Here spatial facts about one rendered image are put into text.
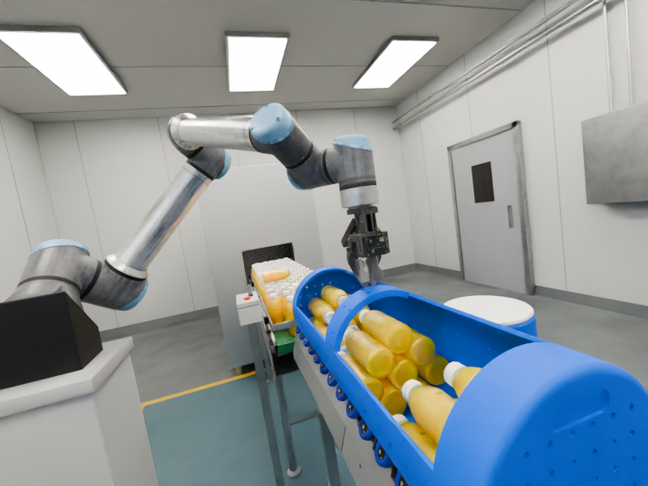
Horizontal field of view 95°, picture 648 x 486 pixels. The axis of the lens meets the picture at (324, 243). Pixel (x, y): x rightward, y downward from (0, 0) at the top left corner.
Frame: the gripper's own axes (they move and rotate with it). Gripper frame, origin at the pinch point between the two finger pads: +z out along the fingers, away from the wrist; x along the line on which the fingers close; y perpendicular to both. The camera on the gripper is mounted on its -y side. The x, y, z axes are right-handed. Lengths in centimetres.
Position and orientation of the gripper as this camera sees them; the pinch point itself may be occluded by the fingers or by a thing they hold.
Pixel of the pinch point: (367, 285)
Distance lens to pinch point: 77.5
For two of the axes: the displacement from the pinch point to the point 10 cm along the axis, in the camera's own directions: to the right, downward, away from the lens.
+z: 1.5, 9.8, 0.9
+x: 9.4, -1.7, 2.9
